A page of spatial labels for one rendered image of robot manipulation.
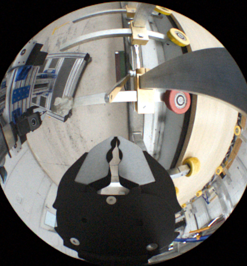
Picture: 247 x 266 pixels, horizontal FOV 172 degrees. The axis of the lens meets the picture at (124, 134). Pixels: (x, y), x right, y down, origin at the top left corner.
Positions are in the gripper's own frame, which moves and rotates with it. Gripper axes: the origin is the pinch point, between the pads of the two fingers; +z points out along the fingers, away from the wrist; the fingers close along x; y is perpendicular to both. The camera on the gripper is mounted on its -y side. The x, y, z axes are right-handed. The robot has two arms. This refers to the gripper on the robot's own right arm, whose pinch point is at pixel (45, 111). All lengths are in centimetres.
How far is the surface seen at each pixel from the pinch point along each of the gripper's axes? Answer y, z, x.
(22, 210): 216, -97, 148
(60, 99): -13.2, -4.0, -2.5
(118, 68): -31.7, 12.5, -13.0
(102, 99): -27.1, -3.3, 0.0
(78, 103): -19.4, -3.2, 0.0
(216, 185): -353, -9, 237
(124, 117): -35, 83, 32
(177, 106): -47.4, -7.8, 1.1
